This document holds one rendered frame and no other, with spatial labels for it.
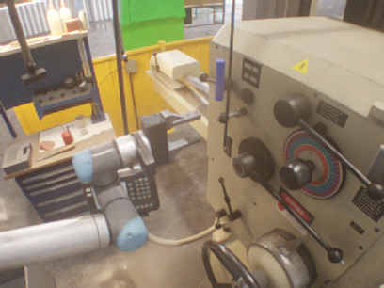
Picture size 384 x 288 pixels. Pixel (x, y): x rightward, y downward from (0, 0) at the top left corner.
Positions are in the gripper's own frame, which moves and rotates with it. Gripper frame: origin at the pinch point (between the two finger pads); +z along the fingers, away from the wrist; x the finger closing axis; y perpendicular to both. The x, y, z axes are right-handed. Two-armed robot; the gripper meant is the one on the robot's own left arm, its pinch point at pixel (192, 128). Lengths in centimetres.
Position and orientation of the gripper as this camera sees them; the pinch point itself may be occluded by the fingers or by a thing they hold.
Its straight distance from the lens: 66.2
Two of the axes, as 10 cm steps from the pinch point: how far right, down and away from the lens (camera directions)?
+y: -4.9, -5.4, 6.8
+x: 0.2, 7.8, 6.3
